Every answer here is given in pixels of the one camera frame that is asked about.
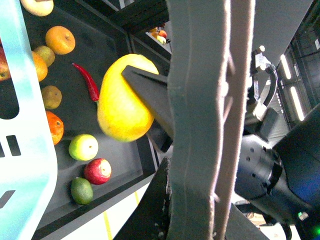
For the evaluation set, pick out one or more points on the large orange front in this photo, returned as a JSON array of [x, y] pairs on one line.
[[56, 127]]

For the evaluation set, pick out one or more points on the red yellow apple centre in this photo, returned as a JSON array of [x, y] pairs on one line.
[[4, 67]]

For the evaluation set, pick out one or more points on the red chili pepper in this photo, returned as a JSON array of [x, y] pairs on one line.
[[90, 83]]

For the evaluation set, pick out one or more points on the green avocado front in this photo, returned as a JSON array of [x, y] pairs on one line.
[[81, 191]]

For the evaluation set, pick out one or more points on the white round pear with stem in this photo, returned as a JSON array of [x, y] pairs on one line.
[[40, 8]]

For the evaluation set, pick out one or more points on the brown kiwi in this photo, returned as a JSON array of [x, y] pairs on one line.
[[51, 96], [46, 53]]

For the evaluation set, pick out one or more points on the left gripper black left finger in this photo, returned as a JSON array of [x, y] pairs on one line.
[[151, 218]]

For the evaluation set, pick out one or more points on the brown kiwi back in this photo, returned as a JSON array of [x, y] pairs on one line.
[[46, 53]]

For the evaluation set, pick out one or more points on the light blue shopping basket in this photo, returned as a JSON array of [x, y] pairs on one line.
[[29, 168]]

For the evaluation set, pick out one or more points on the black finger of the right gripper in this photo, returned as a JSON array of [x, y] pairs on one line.
[[152, 90]]

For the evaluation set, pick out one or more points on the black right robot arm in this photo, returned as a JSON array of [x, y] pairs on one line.
[[272, 178]]

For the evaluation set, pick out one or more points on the green apple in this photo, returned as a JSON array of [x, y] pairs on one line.
[[83, 147]]

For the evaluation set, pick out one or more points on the brown kiwi front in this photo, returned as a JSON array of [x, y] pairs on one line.
[[51, 96]]

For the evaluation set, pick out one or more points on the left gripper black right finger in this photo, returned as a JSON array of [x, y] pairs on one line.
[[240, 228]]

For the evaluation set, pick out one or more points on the red peach half front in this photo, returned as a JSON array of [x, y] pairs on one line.
[[98, 171]]

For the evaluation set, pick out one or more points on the yellow orange fruit centre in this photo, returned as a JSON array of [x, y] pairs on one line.
[[40, 66]]

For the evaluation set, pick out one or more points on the yellow lemon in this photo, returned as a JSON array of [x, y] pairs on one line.
[[121, 115]]

